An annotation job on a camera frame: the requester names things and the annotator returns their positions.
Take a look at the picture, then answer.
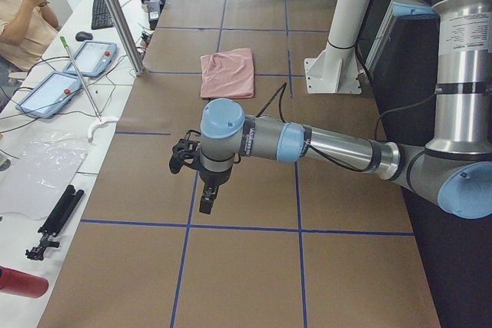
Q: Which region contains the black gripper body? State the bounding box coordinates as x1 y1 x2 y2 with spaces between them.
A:
169 130 233 197

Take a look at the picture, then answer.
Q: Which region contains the pink Snoopy t-shirt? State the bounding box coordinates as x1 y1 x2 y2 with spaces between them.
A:
200 48 254 99

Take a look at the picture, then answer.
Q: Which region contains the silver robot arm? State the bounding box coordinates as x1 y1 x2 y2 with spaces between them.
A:
169 0 491 219

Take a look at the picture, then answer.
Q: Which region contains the white curved plastic piece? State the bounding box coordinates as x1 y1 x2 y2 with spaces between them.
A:
87 116 119 143

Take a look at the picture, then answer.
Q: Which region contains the black folded tripod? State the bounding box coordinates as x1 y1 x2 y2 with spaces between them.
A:
25 184 85 261

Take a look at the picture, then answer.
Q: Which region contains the far blue teach pendant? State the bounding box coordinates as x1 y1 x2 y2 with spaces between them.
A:
70 40 118 78

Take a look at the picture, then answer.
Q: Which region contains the blue teach pendant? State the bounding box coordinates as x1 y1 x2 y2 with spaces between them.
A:
70 40 118 78
15 71 81 118

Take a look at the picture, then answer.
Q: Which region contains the near blue teach pendant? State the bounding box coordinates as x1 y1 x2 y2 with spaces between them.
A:
15 71 81 118

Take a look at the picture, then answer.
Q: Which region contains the clear plastic bag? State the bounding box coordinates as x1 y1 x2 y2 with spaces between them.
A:
1 131 88 220

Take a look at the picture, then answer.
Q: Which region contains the metal rod green tip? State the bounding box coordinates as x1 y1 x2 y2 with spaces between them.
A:
59 36 102 122

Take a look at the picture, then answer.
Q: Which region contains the black computer mouse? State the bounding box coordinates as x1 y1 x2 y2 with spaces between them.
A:
75 31 93 41

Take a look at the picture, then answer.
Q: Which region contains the black keyboard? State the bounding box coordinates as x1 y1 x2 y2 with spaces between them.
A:
91 0 114 30

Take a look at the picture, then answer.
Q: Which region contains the seated person beige shirt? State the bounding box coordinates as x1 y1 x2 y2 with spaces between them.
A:
1 0 59 71

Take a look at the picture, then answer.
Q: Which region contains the red bottle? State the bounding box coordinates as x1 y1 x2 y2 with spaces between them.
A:
1 267 49 298

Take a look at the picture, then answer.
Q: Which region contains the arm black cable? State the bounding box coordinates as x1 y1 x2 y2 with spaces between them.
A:
255 81 370 174

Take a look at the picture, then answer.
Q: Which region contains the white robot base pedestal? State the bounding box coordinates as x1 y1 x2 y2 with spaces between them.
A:
304 0 370 94

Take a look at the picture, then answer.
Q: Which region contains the aluminium frame post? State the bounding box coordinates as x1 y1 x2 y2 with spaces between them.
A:
105 0 145 76

